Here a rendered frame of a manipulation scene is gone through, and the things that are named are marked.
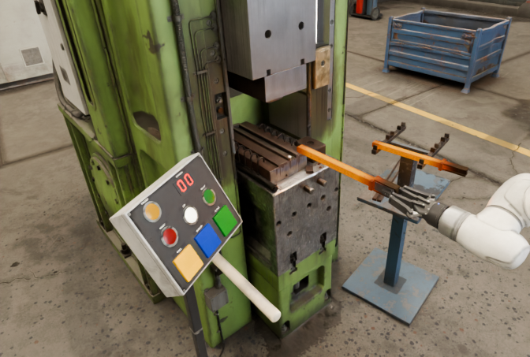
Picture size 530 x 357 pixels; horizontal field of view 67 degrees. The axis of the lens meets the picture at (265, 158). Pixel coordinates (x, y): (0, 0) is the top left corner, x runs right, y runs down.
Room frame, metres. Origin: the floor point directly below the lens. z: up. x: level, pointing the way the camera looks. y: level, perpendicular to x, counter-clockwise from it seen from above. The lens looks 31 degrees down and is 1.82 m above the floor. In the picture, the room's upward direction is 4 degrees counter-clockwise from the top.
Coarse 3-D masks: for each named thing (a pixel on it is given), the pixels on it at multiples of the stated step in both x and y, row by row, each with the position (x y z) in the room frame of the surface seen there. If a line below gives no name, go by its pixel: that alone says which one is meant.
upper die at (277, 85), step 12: (228, 72) 1.50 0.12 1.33; (288, 72) 1.39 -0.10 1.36; (300, 72) 1.42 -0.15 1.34; (240, 84) 1.44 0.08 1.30; (252, 84) 1.38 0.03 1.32; (264, 84) 1.32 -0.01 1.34; (276, 84) 1.35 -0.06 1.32; (288, 84) 1.38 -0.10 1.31; (300, 84) 1.42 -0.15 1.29; (252, 96) 1.38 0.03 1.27; (264, 96) 1.32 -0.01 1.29; (276, 96) 1.35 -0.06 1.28
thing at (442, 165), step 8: (376, 144) 1.56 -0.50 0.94; (384, 144) 1.55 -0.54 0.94; (392, 152) 1.50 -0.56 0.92; (400, 152) 1.48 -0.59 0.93; (408, 152) 1.47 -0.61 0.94; (416, 160) 1.43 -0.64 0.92; (424, 160) 1.41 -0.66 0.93; (432, 160) 1.39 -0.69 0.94; (440, 160) 1.39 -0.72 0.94; (440, 168) 1.35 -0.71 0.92; (448, 168) 1.35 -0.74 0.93; (456, 168) 1.32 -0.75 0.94; (464, 168) 1.31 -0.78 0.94; (464, 176) 1.30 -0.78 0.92
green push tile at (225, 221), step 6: (222, 210) 1.02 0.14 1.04; (228, 210) 1.03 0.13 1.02; (216, 216) 0.99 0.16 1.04; (222, 216) 1.00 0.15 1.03; (228, 216) 1.02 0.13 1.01; (216, 222) 0.97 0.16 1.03; (222, 222) 0.99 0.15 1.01; (228, 222) 1.00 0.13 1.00; (234, 222) 1.02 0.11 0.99; (222, 228) 0.97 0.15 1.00; (228, 228) 0.99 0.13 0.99; (222, 234) 0.96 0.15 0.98
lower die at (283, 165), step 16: (256, 128) 1.68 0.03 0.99; (240, 144) 1.55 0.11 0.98; (256, 144) 1.53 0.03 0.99; (288, 144) 1.51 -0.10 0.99; (240, 160) 1.48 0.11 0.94; (256, 160) 1.41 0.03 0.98; (272, 160) 1.39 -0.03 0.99; (288, 160) 1.38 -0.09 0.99; (304, 160) 1.43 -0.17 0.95; (272, 176) 1.33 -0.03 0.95; (288, 176) 1.38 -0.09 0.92
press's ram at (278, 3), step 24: (240, 0) 1.32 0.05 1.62; (264, 0) 1.33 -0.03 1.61; (288, 0) 1.39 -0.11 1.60; (312, 0) 1.46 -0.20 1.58; (240, 24) 1.33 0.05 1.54; (264, 24) 1.33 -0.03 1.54; (288, 24) 1.39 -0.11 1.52; (312, 24) 1.46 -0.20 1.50; (240, 48) 1.34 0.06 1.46; (264, 48) 1.32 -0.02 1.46; (288, 48) 1.39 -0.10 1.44; (312, 48) 1.46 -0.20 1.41; (240, 72) 1.35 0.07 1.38; (264, 72) 1.32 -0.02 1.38
